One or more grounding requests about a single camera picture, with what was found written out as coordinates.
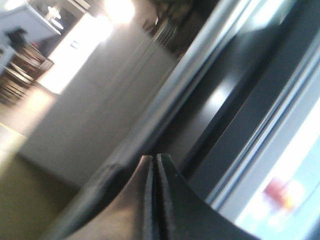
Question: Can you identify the grey fridge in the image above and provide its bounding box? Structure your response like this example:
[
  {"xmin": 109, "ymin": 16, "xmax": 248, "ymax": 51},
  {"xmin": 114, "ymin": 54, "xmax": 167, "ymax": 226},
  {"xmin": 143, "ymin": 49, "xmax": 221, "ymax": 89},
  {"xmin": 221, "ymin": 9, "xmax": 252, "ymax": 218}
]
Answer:
[{"xmin": 207, "ymin": 82, "xmax": 320, "ymax": 240}]

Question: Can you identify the white fridge door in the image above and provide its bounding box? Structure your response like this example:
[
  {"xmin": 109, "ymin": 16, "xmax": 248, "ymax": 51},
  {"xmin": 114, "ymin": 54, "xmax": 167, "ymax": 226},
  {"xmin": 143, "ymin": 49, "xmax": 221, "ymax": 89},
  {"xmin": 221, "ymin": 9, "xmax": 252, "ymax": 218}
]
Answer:
[{"xmin": 44, "ymin": 0, "xmax": 320, "ymax": 240}]

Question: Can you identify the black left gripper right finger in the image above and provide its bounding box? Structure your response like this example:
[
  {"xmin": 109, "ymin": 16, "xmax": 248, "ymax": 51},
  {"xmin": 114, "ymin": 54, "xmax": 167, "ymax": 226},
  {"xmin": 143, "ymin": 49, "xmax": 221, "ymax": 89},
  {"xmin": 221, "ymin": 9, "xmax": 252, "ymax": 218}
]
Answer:
[{"xmin": 155, "ymin": 153, "xmax": 256, "ymax": 240}]

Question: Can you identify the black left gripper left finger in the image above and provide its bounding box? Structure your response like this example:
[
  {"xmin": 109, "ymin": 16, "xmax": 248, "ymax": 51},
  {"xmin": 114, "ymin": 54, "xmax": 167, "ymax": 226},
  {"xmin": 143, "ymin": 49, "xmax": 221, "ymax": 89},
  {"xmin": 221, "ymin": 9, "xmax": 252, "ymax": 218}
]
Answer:
[{"xmin": 67, "ymin": 156, "xmax": 154, "ymax": 240}]

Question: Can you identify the red yellow apple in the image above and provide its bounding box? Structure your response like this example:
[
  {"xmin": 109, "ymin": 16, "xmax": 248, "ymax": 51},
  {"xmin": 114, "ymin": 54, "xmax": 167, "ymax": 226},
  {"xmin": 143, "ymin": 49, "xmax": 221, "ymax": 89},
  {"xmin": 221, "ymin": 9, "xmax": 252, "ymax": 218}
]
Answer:
[{"xmin": 263, "ymin": 177, "xmax": 306, "ymax": 212}]

